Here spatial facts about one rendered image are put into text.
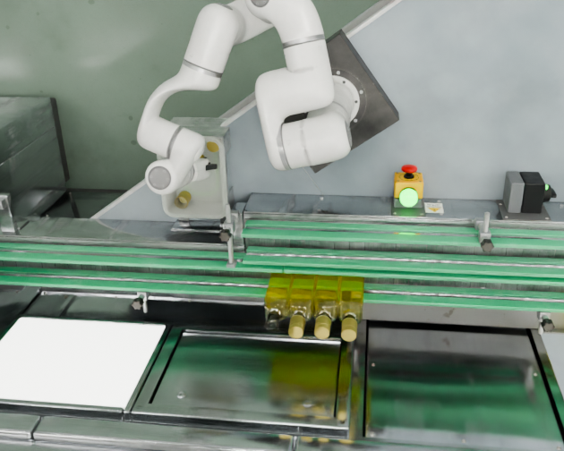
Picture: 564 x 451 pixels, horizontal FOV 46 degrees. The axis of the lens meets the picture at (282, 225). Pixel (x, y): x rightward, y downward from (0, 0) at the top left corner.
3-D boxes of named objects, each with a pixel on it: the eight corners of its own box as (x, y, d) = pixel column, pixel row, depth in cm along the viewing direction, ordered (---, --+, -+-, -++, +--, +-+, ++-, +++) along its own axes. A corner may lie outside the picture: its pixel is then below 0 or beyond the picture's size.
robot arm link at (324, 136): (358, 137, 147) (354, 165, 133) (300, 148, 150) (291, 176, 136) (348, 95, 143) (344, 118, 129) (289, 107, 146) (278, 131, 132)
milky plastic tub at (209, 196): (172, 203, 184) (163, 217, 177) (164, 125, 174) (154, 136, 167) (235, 206, 182) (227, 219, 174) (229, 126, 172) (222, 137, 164)
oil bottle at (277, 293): (275, 276, 176) (262, 323, 157) (275, 258, 173) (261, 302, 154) (296, 277, 175) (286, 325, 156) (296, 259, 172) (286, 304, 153)
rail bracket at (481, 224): (470, 225, 162) (477, 252, 151) (474, 198, 159) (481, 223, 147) (487, 226, 162) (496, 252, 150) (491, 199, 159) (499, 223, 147)
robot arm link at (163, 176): (160, 121, 138) (203, 139, 138) (175, 118, 148) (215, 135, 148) (137, 187, 142) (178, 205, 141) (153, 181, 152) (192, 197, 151)
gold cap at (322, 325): (315, 327, 152) (313, 339, 148) (315, 314, 151) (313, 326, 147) (331, 328, 152) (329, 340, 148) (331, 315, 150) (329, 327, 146)
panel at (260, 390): (19, 322, 181) (-53, 408, 151) (17, 312, 180) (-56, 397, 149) (354, 342, 169) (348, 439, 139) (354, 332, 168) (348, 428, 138)
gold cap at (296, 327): (290, 327, 153) (287, 338, 149) (290, 314, 152) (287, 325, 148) (305, 327, 153) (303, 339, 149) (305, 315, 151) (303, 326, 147)
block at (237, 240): (235, 233, 179) (230, 245, 173) (234, 200, 175) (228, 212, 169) (249, 234, 178) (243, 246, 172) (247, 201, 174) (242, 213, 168)
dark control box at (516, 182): (501, 199, 172) (507, 213, 164) (505, 170, 168) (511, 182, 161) (535, 199, 170) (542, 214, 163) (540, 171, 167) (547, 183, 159)
